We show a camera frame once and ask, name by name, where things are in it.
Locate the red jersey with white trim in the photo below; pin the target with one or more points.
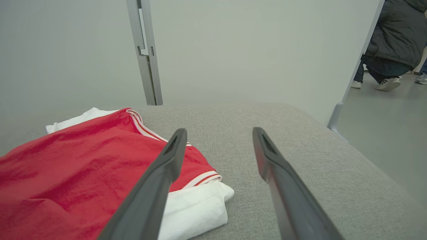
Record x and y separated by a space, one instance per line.
66 173

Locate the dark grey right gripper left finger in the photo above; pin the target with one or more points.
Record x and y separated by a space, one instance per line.
146 200

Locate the person in dark jacket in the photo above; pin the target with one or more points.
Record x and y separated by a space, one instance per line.
397 36

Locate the grey partition end post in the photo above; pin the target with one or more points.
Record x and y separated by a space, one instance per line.
335 116

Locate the person leg in jeans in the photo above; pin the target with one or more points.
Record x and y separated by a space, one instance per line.
422 78

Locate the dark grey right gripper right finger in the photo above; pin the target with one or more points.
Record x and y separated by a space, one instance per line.
290 200

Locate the grey metal partition post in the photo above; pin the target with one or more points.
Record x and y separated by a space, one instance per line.
146 66

